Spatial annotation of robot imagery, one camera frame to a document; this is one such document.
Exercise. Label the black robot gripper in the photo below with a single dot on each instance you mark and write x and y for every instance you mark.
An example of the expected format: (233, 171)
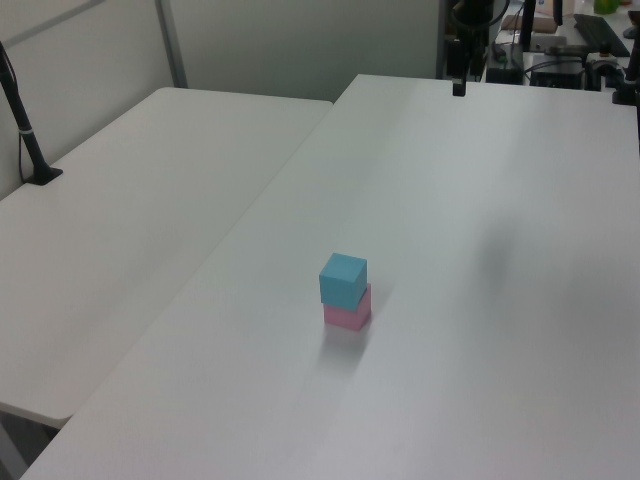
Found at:
(472, 17)

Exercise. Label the blue cube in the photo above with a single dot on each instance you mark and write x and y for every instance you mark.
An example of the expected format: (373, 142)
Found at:
(342, 282)

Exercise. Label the pink cube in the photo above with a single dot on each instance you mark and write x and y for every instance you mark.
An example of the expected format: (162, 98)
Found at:
(355, 316)

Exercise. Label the small black box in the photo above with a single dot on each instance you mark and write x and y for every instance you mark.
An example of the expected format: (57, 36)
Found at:
(502, 75)

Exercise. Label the black monitor stand pole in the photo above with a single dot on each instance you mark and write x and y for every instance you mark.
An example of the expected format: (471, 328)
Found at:
(528, 25)

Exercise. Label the black electronics box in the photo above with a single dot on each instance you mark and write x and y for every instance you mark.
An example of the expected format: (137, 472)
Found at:
(557, 72)

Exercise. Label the black keyboard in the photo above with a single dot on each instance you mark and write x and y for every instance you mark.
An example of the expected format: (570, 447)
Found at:
(600, 32)

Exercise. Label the green object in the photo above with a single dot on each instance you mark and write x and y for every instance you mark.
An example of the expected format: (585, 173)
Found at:
(605, 5)

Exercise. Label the white side table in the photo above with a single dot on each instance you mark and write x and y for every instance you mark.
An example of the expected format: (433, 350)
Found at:
(125, 225)

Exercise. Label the black table clamp mount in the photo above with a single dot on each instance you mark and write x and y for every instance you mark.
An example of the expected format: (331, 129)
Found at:
(627, 82)

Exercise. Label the black camera stand pole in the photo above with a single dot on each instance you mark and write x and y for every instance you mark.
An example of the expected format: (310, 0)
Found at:
(22, 125)

